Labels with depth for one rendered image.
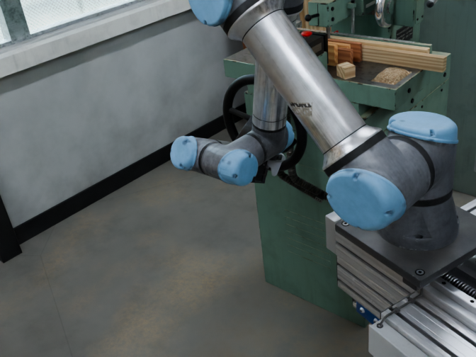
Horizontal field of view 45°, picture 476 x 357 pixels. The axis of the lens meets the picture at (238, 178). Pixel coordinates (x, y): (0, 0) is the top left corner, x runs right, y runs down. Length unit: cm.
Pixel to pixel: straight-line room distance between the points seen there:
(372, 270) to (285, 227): 85
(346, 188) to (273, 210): 112
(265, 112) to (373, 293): 44
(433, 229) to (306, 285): 111
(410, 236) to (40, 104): 197
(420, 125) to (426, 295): 32
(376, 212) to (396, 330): 26
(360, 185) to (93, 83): 209
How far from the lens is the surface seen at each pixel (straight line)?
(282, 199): 194
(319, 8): 172
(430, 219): 107
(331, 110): 92
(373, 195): 89
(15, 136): 268
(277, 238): 207
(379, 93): 156
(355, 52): 173
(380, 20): 178
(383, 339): 106
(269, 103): 119
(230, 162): 116
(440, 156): 101
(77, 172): 289
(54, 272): 259
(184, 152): 123
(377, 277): 120
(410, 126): 100
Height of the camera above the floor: 149
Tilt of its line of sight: 30 degrees down
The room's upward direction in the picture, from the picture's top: 7 degrees counter-clockwise
